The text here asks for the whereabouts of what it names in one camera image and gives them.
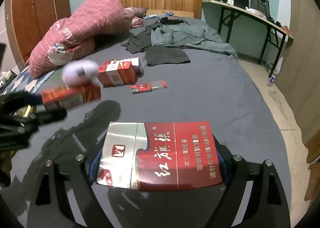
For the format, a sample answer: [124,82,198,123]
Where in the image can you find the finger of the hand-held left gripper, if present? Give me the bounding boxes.
[30,108,67,126]
[0,91,44,111]

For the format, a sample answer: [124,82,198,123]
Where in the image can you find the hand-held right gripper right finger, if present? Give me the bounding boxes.
[212,135,293,228]

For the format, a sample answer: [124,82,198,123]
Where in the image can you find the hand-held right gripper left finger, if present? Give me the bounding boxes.
[25,143,113,228]

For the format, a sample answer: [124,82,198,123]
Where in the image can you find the white soft pouch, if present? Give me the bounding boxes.
[61,60,102,86]

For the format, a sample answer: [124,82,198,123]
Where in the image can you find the red and silver carton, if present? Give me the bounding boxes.
[96,121,223,191]

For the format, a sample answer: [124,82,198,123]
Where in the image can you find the blue white patterned blanket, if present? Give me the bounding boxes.
[0,66,55,96]

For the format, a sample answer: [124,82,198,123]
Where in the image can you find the brown wooden wardrobe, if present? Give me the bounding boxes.
[5,0,72,66]

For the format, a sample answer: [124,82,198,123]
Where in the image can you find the slim red clear box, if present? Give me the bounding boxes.
[130,81,167,95]

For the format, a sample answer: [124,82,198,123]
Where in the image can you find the pink checked quilt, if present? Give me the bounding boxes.
[26,0,148,78]

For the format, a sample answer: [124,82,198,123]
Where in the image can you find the plastic drink bottle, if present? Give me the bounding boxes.
[268,69,278,84]

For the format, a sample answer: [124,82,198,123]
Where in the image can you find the dark grey garment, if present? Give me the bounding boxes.
[121,25,160,53]

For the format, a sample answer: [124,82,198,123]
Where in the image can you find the black shorts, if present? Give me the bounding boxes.
[145,46,191,67]

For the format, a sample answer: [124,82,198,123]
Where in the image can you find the grey jacket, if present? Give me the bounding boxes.
[150,20,238,58]

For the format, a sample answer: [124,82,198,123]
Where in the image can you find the small black garment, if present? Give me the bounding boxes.
[159,17,185,24]

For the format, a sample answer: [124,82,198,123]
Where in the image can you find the blue cloth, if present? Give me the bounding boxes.
[144,12,174,19]

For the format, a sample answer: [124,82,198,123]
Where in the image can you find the white plastic bag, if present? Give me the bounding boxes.
[245,7,267,18]

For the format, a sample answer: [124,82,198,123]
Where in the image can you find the folding desk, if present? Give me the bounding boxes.
[201,0,294,78]

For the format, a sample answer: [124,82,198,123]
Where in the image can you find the grey bag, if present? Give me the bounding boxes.
[250,0,271,18]

